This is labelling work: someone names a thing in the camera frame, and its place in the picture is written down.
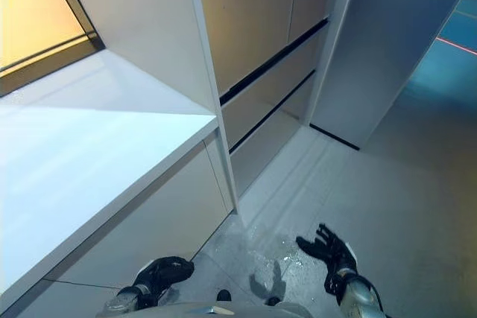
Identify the wide steel fridge door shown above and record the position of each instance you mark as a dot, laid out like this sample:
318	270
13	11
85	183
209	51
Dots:
242	16

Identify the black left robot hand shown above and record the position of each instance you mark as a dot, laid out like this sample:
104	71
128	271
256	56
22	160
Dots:
164	271

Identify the stainless steel fridge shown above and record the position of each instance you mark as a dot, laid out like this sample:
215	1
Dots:
246	27

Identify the robot leg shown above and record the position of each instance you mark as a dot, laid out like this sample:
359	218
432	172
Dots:
224	295
273	300

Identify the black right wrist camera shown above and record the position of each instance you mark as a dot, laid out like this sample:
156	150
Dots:
331	282

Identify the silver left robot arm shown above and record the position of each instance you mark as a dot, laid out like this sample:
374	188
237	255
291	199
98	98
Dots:
123	301

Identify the orange glass panel black frame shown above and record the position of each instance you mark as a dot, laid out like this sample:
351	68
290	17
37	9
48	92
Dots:
37	16

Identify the fridge drawer steel front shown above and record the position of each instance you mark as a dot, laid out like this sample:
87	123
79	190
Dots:
261	154

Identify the fridge drawer with white tray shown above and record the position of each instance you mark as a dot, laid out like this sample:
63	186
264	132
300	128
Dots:
268	91

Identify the tall grey steel panel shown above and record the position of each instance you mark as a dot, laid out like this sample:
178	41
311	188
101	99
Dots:
380	46

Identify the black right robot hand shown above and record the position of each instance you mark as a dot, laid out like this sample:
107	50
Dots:
335	252

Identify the robot right leg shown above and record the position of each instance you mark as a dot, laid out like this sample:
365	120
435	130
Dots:
273	300

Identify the grey robot torso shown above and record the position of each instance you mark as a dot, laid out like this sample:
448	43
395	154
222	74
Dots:
231	311

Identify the robot left leg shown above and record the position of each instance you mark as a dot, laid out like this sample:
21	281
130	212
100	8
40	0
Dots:
224	295

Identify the tall white side panel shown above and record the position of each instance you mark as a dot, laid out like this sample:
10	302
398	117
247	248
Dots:
149	24

